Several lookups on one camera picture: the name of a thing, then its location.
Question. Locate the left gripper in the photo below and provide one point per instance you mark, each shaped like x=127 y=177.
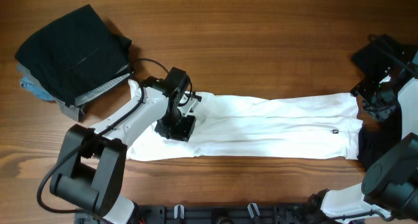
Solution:
x=184 y=133

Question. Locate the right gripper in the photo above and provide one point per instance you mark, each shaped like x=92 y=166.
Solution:
x=364 y=88

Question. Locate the white t-shirt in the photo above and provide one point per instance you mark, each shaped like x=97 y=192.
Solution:
x=318 y=127

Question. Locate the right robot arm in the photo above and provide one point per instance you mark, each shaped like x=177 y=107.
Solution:
x=389 y=188

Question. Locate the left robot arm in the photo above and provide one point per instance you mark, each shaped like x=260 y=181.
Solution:
x=90 y=167

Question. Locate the black garment on right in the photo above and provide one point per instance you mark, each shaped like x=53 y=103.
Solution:
x=387 y=65

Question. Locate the folded grey garment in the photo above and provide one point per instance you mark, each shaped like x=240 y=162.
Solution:
x=77 y=111

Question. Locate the folded black garment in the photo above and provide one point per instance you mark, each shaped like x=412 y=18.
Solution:
x=74 y=54

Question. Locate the folded light blue garment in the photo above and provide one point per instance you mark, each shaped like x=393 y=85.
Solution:
x=33 y=86

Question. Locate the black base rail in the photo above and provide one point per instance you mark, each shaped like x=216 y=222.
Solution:
x=291 y=213

